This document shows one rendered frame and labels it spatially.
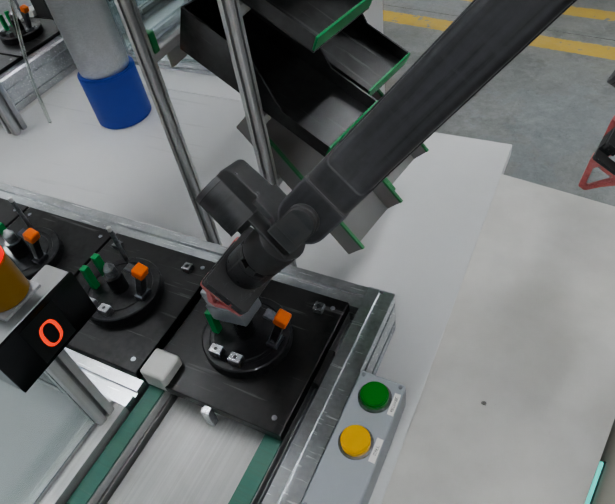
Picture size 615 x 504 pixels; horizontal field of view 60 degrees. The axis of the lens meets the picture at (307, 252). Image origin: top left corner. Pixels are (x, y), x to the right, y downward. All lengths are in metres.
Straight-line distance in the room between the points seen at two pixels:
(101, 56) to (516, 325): 1.18
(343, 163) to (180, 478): 0.52
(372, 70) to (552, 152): 1.93
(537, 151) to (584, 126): 0.31
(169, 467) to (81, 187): 0.84
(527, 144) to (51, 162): 2.10
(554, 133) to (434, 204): 1.79
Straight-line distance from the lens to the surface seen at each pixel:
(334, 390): 0.80
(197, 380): 0.83
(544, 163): 2.72
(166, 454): 0.86
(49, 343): 0.67
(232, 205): 0.58
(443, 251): 1.08
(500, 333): 0.98
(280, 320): 0.73
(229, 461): 0.83
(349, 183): 0.51
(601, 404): 0.95
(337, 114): 0.83
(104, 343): 0.94
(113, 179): 1.45
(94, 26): 1.52
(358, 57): 0.95
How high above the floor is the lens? 1.66
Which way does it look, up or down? 47 degrees down
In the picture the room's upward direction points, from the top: 11 degrees counter-clockwise
